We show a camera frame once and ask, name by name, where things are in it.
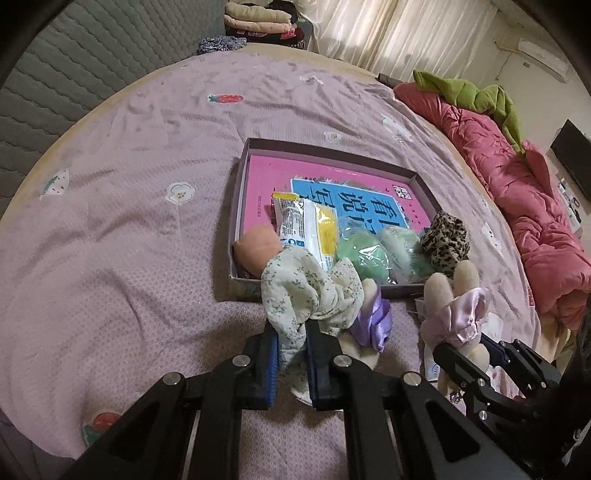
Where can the stack of folded clothes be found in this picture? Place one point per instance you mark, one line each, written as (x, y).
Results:
(276, 23)

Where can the yellow white wipes pack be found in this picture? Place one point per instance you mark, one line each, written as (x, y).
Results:
(306, 224)

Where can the purple patterned bed quilt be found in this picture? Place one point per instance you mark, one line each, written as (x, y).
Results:
(114, 263)

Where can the pink and blue book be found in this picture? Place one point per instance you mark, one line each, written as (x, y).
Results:
(334, 209)

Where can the green makeup sponge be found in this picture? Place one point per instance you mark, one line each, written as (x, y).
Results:
(367, 254)

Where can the white floral scrunchie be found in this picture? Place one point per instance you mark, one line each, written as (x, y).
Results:
(296, 289)

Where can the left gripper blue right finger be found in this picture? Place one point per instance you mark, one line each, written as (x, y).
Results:
(314, 362)

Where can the dark shallow cardboard box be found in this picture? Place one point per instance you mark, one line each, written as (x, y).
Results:
(369, 193)

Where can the cream plush bunny purple bow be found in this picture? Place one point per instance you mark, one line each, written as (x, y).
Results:
(366, 338)

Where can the blue patterned cloth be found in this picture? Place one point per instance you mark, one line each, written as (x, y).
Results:
(220, 43)

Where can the white sheer curtain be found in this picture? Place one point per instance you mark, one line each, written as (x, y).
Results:
(399, 37)

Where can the beige plush bunny pink bow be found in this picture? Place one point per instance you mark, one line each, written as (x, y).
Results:
(455, 312)

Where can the pink crumpled comforter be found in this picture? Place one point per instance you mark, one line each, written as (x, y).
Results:
(556, 265)

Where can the black television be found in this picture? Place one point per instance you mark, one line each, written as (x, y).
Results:
(573, 149)

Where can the green floral tissue pack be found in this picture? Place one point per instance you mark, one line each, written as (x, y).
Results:
(404, 249)
(421, 267)

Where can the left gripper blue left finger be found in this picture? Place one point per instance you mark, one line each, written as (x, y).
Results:
(273, 366)

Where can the cartoon girl wipes pack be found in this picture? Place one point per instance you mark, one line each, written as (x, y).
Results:
(431, 368)

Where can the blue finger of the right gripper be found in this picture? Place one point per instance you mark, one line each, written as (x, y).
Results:
(462, 368)
(496, 350)

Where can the white air conditioner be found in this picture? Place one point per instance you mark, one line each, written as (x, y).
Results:
(549, 60)

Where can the green blanket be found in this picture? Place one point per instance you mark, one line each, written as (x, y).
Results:
(492, 101)

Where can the leopard print scrunchie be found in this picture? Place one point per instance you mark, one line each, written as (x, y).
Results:
(446, 243)

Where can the peach makeup sponge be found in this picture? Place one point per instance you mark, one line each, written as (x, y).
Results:
(254, 249)

